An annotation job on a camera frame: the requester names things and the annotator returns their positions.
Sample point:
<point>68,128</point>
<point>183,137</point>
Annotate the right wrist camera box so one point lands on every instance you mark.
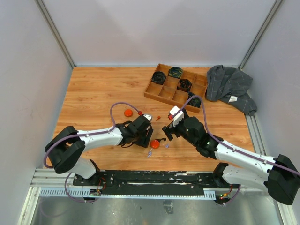
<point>176,115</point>

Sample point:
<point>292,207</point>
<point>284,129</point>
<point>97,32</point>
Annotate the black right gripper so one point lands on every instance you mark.
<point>168,131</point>

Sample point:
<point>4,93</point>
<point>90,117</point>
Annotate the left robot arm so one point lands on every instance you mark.
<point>65,150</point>

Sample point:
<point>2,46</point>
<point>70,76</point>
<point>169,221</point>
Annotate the dark red rolled belt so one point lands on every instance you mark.
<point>184,85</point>

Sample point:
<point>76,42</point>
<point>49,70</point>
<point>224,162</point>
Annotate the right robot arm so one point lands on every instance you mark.
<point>276,175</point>

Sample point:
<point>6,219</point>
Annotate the dark green rolled belt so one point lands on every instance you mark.
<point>195,102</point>

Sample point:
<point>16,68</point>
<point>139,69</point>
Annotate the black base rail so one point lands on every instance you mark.
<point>152,183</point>

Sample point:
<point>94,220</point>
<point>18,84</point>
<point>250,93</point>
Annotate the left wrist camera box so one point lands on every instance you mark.
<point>148,117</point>

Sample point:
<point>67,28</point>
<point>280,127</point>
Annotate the orange earbud case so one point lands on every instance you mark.
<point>155,144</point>
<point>128,113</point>

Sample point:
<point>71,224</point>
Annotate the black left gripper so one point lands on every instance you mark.
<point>144,142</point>

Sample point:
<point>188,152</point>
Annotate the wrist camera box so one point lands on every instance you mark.
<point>176,115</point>
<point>148,117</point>

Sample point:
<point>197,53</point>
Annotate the grey crumpled cloth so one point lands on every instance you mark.
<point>230,85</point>

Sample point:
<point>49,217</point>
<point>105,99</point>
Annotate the wooden compartment tray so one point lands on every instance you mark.
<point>168,92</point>

